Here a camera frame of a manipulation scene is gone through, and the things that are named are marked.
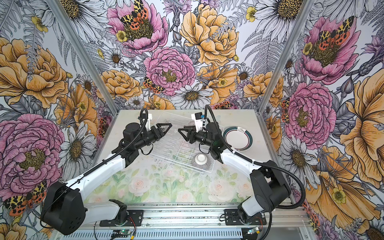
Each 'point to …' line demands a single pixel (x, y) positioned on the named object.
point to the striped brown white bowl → (201, 159)
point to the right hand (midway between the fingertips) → (181, 133)
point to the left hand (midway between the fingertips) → (170, 130)
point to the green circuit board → (125, 232)
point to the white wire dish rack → (174, 149)
